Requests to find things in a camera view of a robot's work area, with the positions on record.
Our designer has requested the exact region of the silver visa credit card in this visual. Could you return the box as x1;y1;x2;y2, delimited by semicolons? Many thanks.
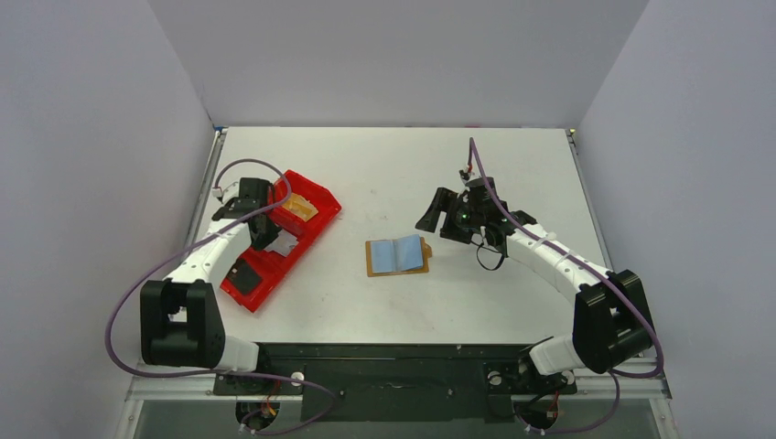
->
264;230;298;258

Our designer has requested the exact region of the yellow leather card holder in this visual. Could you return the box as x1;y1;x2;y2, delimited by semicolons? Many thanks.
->
365;234;433;277

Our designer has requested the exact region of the black card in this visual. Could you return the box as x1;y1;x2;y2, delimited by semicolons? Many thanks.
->
229;259;263;296

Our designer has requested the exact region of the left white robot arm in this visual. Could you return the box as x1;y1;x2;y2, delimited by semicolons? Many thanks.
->
140;177;279;393

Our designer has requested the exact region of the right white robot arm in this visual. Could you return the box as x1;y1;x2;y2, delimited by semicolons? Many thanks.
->
415;177;655;391

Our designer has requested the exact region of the gold card in tray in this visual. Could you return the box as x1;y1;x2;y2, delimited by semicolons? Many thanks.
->
282;193;318;222

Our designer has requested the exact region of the red plastic compartment tray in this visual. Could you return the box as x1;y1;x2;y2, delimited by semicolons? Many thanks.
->
218;170;341;312

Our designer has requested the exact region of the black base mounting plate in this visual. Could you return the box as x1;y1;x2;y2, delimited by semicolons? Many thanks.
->
151;340;639;423

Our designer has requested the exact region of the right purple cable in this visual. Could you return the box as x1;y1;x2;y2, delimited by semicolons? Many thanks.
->
468;137;665;436

